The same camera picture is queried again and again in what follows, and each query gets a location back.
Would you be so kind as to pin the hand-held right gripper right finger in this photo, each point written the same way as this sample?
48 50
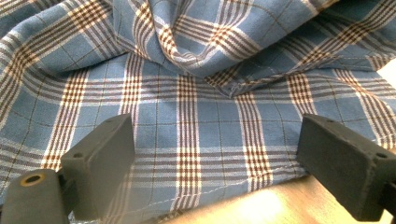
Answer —
345 168

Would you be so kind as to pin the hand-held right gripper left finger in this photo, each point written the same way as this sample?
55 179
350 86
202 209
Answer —
96 174

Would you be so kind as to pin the blue plaid shirt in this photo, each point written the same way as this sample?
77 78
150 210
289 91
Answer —
199 93

